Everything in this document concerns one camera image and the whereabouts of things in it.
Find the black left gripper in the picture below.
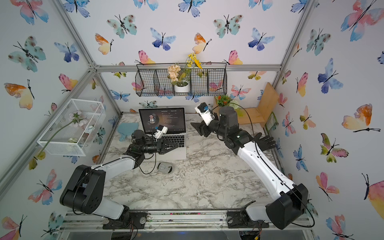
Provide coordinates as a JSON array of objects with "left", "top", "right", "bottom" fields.
[{"left": 139, "top": 140, "right": 178, "bottom": 155}]

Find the grey wireless mouse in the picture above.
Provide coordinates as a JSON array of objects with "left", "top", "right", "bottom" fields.
[{"left": 157, "top": 162, "right": 174, "bottom": 174}]

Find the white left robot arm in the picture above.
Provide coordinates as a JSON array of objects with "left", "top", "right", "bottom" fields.
[{"left": 60, "top": 140, "right": 178, "bottom": 223}]

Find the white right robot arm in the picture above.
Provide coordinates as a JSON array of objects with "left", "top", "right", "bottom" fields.
[{"left": 191, "top": 103, "right": 309, "bottom": 230}]

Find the silver laptop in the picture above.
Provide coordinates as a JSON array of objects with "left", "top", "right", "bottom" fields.
[{"left": 139, "top": 107, "right": 187, "bottom": 161}]

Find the green artificial plant with flowers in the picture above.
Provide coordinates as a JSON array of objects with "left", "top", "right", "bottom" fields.
[{"left": 215, "top": 95, "right": 244, "bottom": 117}]

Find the light blue hand mirror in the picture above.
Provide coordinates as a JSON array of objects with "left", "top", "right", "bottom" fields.
[{"left": 117, "top": 123, "right": 139, "bottom": 142}]

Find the white pot with beige flowers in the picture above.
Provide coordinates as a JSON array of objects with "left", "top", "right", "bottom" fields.
[{"left": 168, "top": 65, "right": 191, "bottom": 94}]

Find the black and blue work glove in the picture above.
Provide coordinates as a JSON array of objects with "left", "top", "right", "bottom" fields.
[{"left": 255, "top": 133, "right": 276, "bottom": 152}]

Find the green and white leaflet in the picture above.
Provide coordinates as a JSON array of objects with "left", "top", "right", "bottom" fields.
[{"left": 265, "top": 112, "right": 279, "bottom": 133}]

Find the wooden desktop shelf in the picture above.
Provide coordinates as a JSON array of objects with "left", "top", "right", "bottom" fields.
[{"left": 213, "top": 83, "right": 279, "bottom": 127}]

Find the yellow artificial flower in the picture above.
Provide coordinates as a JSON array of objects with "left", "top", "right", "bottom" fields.
[{"left": 185, "top": 53, "right": 203, "bottom": 70}]

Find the pink artificial flower with stem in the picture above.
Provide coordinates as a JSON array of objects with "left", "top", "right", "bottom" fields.
[{"left": 28, "top": 110, "right": 89, "bottom": 171}]

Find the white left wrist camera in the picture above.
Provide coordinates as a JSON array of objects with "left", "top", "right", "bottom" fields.
[{"left": 155, "top": 125, "right": 168, "bottom": 140}]

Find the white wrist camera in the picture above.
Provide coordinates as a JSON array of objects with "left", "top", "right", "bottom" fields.
[
  {"left": 195, "top": 103, "right": 215, "bottom": 126},
  {"left": 155, "top": 125, "right": 168, "bottom": 140}
]

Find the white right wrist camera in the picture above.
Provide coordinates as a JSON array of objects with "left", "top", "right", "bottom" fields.
[{"left": 195, "top": 103, "right": 215, "bottom": 126}]

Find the black wire wall basket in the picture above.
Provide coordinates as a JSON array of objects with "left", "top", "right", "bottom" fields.
[{"left": 133, "top": 62, "right": 228, "bottom": 97}]

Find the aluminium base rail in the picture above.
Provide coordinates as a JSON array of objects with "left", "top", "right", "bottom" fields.
[{"left": 59, "top": 208, "right": 313, "bottom": 233}]

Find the white mesh wall box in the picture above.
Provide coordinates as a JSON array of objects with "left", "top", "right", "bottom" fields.
[{"left": 37, "top": 99, "right": 106, "bottom": 157}]

